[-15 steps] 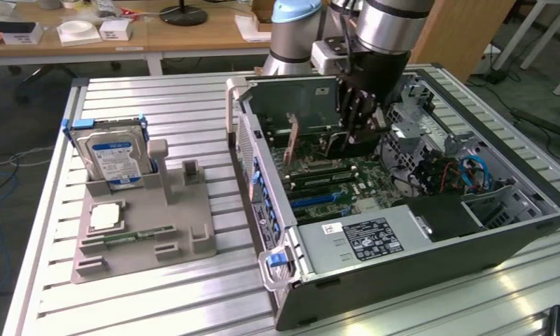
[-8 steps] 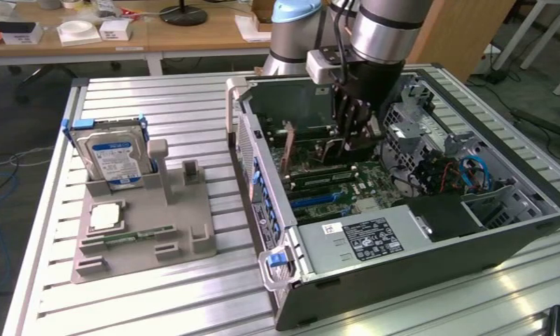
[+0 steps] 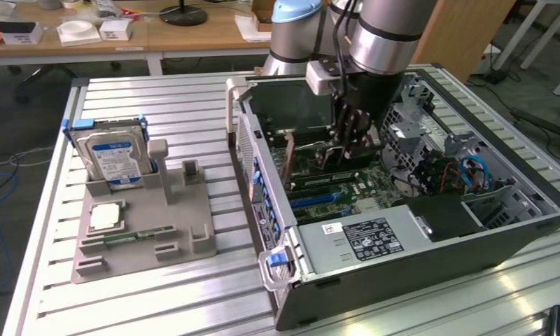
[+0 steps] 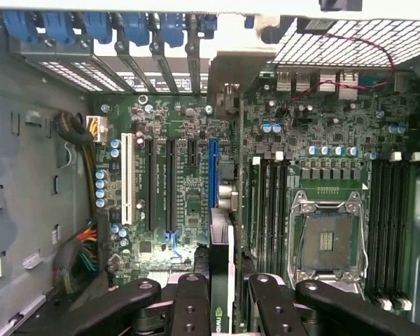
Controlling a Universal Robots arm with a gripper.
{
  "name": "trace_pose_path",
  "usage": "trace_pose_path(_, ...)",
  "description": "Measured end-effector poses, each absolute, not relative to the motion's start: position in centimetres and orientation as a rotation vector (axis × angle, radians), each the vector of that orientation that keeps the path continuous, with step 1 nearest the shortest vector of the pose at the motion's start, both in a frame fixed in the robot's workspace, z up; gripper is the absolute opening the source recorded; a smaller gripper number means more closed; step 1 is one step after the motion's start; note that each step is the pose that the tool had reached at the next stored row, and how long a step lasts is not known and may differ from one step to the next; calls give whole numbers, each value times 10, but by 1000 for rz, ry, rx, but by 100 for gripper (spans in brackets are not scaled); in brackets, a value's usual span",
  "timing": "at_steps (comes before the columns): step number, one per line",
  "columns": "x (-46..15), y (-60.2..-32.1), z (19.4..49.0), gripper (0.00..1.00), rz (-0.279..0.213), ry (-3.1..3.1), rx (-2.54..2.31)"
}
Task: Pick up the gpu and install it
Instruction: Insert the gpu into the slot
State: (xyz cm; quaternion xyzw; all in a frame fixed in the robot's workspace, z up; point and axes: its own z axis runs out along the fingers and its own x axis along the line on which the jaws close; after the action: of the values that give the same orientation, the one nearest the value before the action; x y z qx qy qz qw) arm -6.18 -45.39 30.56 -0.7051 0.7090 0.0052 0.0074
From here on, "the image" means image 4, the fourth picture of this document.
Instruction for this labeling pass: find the CPU socket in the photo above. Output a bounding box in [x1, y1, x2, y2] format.
[287, 190, 369, 285]

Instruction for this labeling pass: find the green motherboard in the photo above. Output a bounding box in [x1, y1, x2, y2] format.
[90, 71, 420, 316]

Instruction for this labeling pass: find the long black expansion slot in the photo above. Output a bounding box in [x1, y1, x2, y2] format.
[143, 136, 158, 232]
[164, 138, 179, 234]

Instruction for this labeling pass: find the blue expansion slot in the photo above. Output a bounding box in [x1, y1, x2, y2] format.
[208, 139, 221, 210]

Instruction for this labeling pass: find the white expansion slot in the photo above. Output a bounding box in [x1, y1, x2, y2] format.
[120, 132, 134, 226]

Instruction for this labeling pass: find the short black expansion slot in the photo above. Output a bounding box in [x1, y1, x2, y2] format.
[186, 139, 200, 168]

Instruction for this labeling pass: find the white power connector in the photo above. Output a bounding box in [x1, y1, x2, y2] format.
[85, 115, 109, 141]

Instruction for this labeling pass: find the open black PC case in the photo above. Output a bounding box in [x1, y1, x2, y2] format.
[0, 0, 420, 336]

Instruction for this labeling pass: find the perforated metal slot cover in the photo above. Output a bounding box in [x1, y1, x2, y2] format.
[71, 59, 127, 92]
[38, 59, 92, 92]

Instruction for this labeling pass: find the blue slot clip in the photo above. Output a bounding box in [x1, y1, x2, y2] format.
[158, 13, 186, 49]
[82, 12, 113, 46]
[1, 11, 40, 43]
[121, 13, 151, 47]
[41, 12, 76, 47]
[198, 14, 218, 38]

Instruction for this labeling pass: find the coloured wire bundle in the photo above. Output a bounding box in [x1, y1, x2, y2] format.
[51, 220, 101, 298]

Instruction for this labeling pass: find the black yellow power cable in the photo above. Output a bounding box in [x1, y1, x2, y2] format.
[52, 111, 99, 218]

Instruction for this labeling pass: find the thin red wire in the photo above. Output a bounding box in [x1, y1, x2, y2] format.
[288, 33, 396, 103]

